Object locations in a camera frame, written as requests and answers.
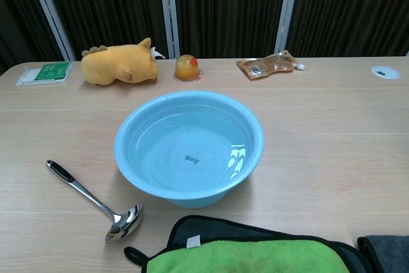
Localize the yellow plush toy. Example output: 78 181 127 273
81 37 166 86

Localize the white metal frame post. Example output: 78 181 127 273
157 0 181 60
274 0 302 54
24 0 77 62

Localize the dark grey cloth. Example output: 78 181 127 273
357 235 409 273

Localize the white round cable grommet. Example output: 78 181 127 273
371 65 401 80

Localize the light blue plastic basin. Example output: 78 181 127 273
114 90 266 209

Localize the orange spouted snack pouch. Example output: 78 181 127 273
236 49 306 81

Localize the green towel with black trim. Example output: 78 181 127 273
123 215 373 273

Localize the orange jelly cup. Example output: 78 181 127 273
174 55 205 82

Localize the metal ladle with black handle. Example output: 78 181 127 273
46 159 144 242

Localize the dark pleated curtain panel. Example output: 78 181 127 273
173 0 290 60
39 0 169 62
286 0 409 58
0 0 63 75

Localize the green and white card box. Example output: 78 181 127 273
15 61 73 88

